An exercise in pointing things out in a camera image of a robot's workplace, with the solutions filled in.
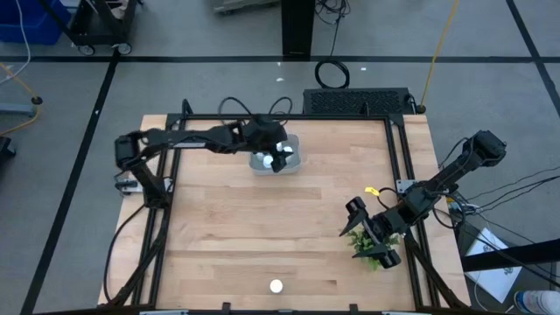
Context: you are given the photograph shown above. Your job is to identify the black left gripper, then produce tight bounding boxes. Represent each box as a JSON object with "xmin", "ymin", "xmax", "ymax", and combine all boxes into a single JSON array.
[{"xmin": 240, "ymin": 114, "xmax": 293, "ymax": 174}]

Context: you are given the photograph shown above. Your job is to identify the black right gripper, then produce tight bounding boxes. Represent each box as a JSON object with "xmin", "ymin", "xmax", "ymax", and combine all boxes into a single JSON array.
[{"xmin": 339, "ymin": 195, "xmax": 412, "ymax": 270}]

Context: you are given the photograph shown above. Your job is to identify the grey plastic basket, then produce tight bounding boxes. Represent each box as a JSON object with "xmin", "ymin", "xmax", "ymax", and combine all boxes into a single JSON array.
[{"xmin": 248, "ymin": 133, "xmax": 304, "ymax": 176}]

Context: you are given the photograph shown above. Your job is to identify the green artificial plant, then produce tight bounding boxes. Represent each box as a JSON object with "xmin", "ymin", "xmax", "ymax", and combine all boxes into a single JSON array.
[{"xmin": 346, "ymin": 229, "xmax": 402, "ymax": 272}]

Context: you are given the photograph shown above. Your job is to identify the black perforated computer case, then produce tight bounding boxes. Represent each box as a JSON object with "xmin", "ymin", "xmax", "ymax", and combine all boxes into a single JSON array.
[{"xmin": 302, "ymin": 87, "xmax": 416, "ymax": 116}]

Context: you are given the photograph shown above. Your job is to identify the white printed paper sheet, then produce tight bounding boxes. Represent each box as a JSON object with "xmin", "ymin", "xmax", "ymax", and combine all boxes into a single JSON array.
[{"xmin": 464, "ymin": 227, "xmax": 524, "ymax": 305}]

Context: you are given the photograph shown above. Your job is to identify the black floor bar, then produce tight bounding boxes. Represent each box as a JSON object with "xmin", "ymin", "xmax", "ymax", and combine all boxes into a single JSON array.
[{"xmin": 460, "ymin": 238, "xmax": 560, "ymax": 273}]

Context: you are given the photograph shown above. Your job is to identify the person's shoe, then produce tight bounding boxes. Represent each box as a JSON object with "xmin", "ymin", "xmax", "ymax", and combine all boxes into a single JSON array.
[{"xmin": 514, "ymin": 289, "xmax": 560, "ymax": 315}]

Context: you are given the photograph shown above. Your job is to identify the black wheeled cart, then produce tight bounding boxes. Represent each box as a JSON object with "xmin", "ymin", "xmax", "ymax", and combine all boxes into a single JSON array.
[{"xmin": 41, "ymin": 0, "xmax": 144, "ymax": 57}]

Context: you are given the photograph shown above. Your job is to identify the blue plastic bin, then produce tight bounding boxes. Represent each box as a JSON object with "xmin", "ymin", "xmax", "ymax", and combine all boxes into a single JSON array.
[{"xmin": 0, "ymin": 0, "xmax": 71, "ymax": 46}]

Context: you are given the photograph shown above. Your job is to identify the black metal table frame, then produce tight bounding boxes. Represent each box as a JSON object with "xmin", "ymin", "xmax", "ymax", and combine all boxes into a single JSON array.
[{"xmin": 98, "ymin": 99, "xmax": 472, "ymax": 312}]

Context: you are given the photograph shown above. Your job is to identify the black coiled cable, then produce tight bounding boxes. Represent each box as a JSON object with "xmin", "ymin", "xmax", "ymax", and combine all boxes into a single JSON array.
[{"xmin": 314, "ymin": 59, "xmax": 351, "ymax": 90}]

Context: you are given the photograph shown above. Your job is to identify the black vertical post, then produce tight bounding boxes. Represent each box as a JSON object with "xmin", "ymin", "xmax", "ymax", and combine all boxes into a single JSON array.
[{"xmin": 281, "ymin": 0, "xmax": 317, "ymax": 57}]

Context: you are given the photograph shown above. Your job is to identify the black tangled floor cables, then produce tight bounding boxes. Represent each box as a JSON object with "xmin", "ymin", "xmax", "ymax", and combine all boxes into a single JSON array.
[{"xmin": 314, "ymin": 0, "xmax": 352, "ymax": 57}]

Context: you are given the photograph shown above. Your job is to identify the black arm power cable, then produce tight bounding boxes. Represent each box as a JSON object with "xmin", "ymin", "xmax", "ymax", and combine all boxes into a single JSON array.
[{"xmin": 102, "ymin": 204, "xmax": 148, "ymax": 304}]

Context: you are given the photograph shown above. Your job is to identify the yellow looped floor cable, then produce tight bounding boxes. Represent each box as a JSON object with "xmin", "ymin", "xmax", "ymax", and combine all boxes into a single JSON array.
[{"xmin": 0, "ymin": 62, "xmax": 41, "ymax": 136}]

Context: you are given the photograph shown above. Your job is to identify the white hanging cable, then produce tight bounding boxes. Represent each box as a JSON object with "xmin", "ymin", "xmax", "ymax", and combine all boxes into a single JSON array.
[{"xmin": 0, "ymin": 0, "xmax": 32, "ymax": 85}]

